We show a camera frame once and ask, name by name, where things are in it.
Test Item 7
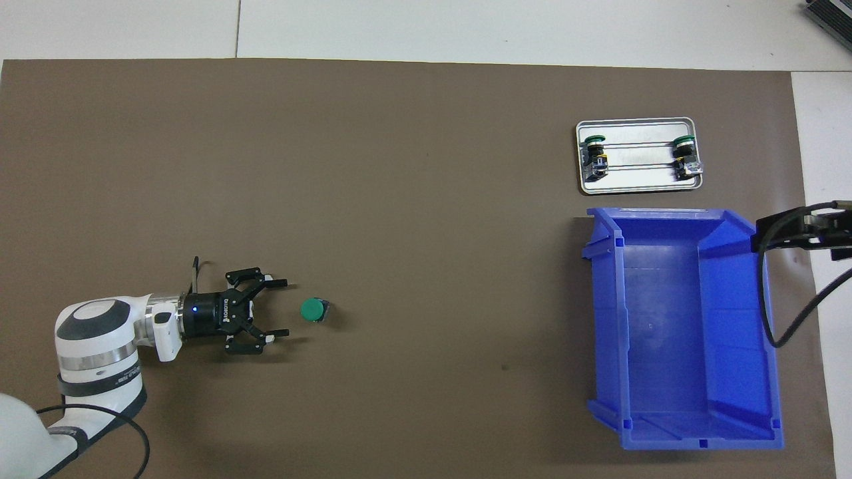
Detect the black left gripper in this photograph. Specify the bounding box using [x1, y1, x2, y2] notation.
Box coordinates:
[181, 267, 290, 355]

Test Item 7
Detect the green push button switch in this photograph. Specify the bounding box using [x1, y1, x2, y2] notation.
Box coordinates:
[582, 134, 610, 182]
[671, 135, 704, 182]
[300, 297, 331, 325]

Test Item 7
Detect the silver metal tray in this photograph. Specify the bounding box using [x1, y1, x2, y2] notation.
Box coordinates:
[576, 118, 705, 196]

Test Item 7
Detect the thin metal rod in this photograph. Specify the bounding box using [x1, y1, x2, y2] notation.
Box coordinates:
[586, 138, 693, 147]
[586, 161, 693, 172]

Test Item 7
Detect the blue plastic storage bin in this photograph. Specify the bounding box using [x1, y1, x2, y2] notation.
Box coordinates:
[580, 207, 785, 451]

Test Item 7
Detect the brown table mat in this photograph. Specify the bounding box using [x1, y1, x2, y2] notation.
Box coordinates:
[0, 58, 837, 479]

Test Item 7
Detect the grey ribbed device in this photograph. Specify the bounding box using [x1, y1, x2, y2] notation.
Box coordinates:
[801, 0, 852, 46]

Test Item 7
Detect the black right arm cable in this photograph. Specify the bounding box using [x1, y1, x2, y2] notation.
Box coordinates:
[759, 200, 852, 348]

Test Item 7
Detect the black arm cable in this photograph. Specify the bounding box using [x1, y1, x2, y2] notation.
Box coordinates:
[759, 200, 852, 348]
[37, 256, 204, 479]

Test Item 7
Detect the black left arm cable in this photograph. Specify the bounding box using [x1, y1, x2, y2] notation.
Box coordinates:
[37, 256, 204, 479]

